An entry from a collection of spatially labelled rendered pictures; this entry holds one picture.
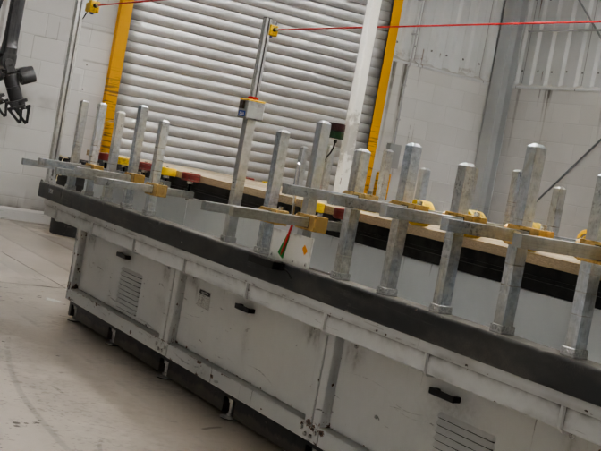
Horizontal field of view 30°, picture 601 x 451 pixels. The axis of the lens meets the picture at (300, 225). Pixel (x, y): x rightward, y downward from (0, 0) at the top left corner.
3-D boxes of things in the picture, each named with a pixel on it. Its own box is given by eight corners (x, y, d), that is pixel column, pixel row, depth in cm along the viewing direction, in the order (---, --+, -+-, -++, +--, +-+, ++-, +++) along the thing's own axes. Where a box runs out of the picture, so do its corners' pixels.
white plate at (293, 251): (307, 269, 353) (312, 238, 352) (267, 256, 375) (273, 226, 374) (308, 269, 353) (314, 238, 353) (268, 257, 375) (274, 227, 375)
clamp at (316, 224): (312, 232, 353) (315, 216, 353) (291, 225, 365) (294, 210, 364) (327, 234, 356) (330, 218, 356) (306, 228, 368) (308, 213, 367)
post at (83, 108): (66, 196, 552) (82, 99, 550) (63, 195, 555) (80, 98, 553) (72, 197, 554) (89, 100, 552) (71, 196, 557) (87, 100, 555)
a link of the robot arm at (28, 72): (-3, 59, 459) (4, 59, 451) (25, 53, 464) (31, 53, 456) (5, 88, 462) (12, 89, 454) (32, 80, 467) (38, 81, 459)
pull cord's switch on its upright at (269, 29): (237, 211, 630) (272, 16, 625) (225, 208, 643) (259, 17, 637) (249, 213, 635) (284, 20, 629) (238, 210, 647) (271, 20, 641)
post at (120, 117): (101, 215, 510) (119, 110, 507) (98, 214, 513) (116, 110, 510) (108, 216, 512) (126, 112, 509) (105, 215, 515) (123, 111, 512)
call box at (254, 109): (245, 120, 399) (249, 97, 399) (236, 118, 405) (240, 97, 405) (262, 123, 403) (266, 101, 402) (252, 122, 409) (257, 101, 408)
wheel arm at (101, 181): (96, 186, 450) (97, 175, 450) (92, 185, 453) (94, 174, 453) (192, 201, 473) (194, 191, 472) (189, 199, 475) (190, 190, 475)
